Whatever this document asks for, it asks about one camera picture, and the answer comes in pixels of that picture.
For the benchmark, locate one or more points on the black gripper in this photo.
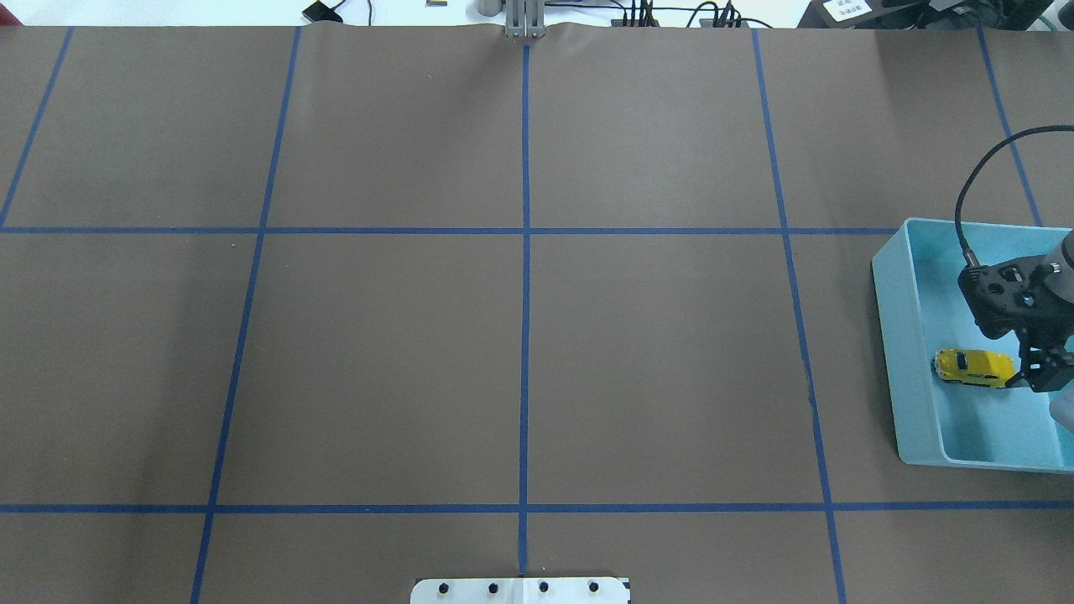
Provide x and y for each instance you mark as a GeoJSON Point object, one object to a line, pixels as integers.
{"type": "Point", "coordinates": [1046, 311]}

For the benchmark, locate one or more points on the white pedestal base plate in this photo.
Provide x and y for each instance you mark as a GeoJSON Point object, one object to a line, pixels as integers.
{"type": "Point", "coordinates": [566, 589]}

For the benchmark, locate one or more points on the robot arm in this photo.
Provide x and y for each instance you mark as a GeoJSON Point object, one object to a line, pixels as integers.
{"type": "Point", "coordinates": [1031, 296]}

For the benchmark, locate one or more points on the yellow beetle toy car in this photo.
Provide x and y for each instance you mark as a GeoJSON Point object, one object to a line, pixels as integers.
{"type": "Point", "coordinates": [973, 367]}

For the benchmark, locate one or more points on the aluminium frame post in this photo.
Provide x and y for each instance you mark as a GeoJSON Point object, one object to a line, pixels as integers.
{"type": "Point", "coordinates": [524, 19]}

